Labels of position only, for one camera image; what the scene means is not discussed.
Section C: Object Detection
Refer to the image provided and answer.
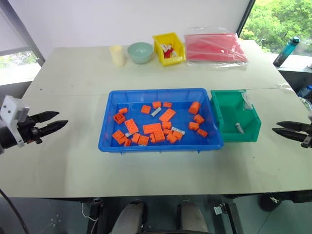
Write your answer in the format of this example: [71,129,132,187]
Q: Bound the dark rounded grey shape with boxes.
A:
[112,200,148,234]
[175,200,209,234]

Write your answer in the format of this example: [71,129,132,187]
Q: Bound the black caster wheel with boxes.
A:
[257,192,281,212]

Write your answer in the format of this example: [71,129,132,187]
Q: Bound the red sheets in clear bag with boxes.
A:
[183,26,250,71]

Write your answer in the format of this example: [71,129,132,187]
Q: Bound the rounded orange block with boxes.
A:
[188,101,201,115]

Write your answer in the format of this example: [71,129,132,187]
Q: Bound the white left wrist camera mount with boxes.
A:
[0,95,31,147]

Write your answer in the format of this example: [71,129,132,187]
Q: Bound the orange plastic brick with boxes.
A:
[113,113,126,125]

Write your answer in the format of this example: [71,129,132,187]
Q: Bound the cream plastic cup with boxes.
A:
[109,44,126,67]

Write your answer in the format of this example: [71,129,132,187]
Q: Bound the pale green bowl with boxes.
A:
[127,41,155,65]

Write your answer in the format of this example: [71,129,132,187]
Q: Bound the black cable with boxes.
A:
[0,188,29,234]

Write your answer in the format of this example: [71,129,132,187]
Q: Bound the green plastic bin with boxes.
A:
[210,89,262,143]

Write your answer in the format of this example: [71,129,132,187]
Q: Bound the yellow plastic bin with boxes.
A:
[152,32,187,67]

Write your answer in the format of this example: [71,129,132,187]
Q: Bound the long orange block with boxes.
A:
[124,118,139,135]
[142,123,163,135]

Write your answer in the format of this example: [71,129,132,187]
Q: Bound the large orange block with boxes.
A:
[158,108,177,123]
[150,131,166,143]

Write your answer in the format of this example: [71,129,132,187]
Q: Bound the clear blue-capped bottle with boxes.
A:
[297,84,312,98]

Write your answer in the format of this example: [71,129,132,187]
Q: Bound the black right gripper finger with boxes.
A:
[272,127,308,143]
[275,121,310,133]

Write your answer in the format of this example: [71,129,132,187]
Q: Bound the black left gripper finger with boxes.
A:
[32,111,60,126]
[36,119,69,138]

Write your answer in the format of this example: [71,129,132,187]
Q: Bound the black table frame bracket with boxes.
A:
[213,201,245,234]

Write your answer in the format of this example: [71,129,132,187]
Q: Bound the blue plastic tray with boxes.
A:
[97,87,225,155]

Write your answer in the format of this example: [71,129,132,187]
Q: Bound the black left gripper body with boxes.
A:
[17,114,44,146]

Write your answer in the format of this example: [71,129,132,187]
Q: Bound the thin white cable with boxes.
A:
[81,201,98,223]

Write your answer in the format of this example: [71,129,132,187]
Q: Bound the clear label card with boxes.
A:
[242,92,254,112]

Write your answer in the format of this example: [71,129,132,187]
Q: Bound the dark teal water bottle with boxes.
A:
[273,36,301,67]

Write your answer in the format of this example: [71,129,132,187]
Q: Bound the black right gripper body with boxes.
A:
[301,124,312,149]

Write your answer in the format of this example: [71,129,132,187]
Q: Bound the red and white small parts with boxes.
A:
[159,43,180,59]

